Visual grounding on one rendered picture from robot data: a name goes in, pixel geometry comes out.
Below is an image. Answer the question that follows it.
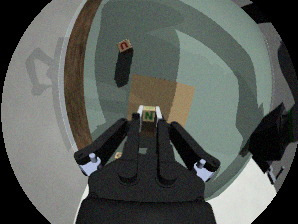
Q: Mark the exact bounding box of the tan square mat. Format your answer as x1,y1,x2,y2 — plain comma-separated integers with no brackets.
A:
127,74,195,138

